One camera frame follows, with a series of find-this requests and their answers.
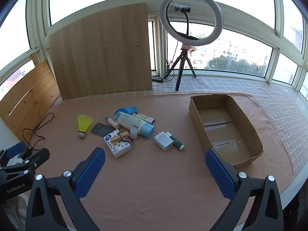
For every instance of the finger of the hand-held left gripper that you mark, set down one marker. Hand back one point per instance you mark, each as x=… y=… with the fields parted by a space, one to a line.
x=38 y=155
x=14 y=149

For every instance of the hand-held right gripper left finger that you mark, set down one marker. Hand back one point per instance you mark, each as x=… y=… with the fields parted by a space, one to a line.
x=90 y=173

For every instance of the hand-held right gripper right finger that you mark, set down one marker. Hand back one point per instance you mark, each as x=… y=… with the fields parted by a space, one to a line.
x=220 y=175

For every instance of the patterned tissue pack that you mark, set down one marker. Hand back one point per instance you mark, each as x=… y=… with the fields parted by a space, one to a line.
x=118 y=149

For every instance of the wooden clothespin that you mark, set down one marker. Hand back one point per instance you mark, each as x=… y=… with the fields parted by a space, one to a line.
x=118 y=137

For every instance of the cardboard box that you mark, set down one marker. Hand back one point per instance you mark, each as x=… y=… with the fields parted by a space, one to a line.
x=216 y=118

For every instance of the white lotion bottle blue cap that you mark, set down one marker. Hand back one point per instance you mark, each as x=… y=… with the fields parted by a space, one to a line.
x=131 y=122

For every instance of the blue round tape measure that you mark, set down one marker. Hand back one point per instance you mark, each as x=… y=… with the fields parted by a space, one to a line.
x=119 y=111

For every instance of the white patterned lighter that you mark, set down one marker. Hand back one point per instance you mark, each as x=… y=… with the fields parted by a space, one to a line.
x=145 y=118

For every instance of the black card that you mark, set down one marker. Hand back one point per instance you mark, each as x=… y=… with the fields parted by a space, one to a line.
x=99 y=130

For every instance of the yellow shuttlecock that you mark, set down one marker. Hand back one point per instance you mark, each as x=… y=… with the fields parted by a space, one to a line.
x=84 y=124

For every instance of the green white lip balm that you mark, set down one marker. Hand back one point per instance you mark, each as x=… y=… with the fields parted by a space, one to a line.
x=176 y=143

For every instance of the pine plank panel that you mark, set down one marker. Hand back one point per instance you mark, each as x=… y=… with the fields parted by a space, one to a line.
x=26 y=96

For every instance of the small pink bottle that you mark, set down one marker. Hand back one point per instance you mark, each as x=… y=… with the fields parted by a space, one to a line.
x=112 y=122

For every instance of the small translucent cap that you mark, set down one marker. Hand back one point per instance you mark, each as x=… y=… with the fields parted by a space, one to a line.
x=133 y=134

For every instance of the blue phone stand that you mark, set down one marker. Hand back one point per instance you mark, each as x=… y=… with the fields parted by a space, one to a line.
x=131 y=109

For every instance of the large light wooden board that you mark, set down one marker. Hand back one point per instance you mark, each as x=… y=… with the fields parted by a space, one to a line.
x=101 y=53

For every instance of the pink plastic wrap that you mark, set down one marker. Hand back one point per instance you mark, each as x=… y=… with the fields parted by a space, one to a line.
x=190 y=48

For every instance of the black webcam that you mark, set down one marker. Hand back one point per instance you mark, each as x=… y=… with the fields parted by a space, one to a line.
x=181 y=8

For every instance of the white wall charger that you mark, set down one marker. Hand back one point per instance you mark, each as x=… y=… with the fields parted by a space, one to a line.
x=163 y=142

